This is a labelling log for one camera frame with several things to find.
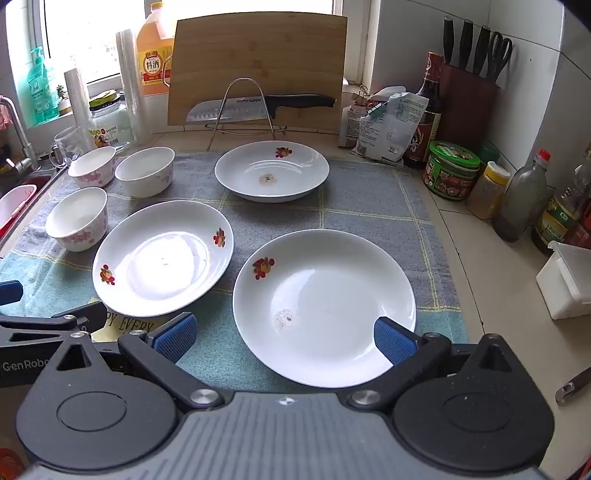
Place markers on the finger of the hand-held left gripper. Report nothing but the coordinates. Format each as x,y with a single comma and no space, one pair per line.
87,316
10,293

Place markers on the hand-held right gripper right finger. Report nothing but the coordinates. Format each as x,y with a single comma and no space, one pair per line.
392,341

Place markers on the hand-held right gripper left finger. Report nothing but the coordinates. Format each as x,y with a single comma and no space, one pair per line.
175,337

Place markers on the white pink-flower bowl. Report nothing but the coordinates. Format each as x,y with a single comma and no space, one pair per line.
145,168
76,214
92,161

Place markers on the white plastic colander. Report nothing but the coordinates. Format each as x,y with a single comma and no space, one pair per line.
16,203

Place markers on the red plastic basin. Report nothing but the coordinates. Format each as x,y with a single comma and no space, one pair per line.
40,182

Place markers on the stainless steel sink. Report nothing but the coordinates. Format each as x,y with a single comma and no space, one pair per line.
54,171

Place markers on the grey green checked dish mat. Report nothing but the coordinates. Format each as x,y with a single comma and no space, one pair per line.
369,207

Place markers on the steel faucet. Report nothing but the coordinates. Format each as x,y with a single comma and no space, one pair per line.
21,138

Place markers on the clear glass mug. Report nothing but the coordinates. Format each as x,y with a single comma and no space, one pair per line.
69,143

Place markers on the yellow-lid spice jar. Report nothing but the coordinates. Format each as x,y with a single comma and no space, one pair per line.
485,194

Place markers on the green-lid sauce jar red label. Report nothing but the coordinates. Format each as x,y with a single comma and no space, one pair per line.
450,175

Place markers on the white plastic box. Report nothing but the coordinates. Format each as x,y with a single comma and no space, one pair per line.
565,286

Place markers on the glass bottle red cap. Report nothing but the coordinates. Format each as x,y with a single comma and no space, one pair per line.
519,203

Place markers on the glass jar green lid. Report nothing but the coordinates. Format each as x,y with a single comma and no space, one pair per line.
111,129

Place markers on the small potted plant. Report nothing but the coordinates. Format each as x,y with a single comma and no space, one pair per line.
63,107

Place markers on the short plastic wrap roll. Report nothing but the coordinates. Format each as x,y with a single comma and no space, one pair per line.
78,106

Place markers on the green dish soap bottle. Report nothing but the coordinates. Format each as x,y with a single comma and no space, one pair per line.
41,92

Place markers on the oil bottle green label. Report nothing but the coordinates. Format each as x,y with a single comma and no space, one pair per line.
561,217

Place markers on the plain green-lid container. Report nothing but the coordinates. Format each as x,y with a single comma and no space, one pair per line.
489,154

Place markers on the white blue printed bag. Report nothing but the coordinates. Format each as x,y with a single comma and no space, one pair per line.
392,129

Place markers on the dark soy sauce bottle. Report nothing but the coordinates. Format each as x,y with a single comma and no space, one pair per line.
431,124

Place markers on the white red printed bag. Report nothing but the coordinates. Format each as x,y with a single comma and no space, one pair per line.
350,124

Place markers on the tall plastic wrap roll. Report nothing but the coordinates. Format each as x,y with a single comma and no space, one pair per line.
131,92

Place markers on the dark brown knife block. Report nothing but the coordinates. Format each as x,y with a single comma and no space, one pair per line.
466,110

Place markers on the white plastic pouch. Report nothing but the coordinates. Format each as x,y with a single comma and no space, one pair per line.
388,92

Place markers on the orange cooking wine jug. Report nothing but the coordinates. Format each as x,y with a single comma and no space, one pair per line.
152,55

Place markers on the window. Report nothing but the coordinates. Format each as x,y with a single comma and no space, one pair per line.
92,37

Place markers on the bamboo cutting board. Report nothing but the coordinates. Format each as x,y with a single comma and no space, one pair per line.
258,55

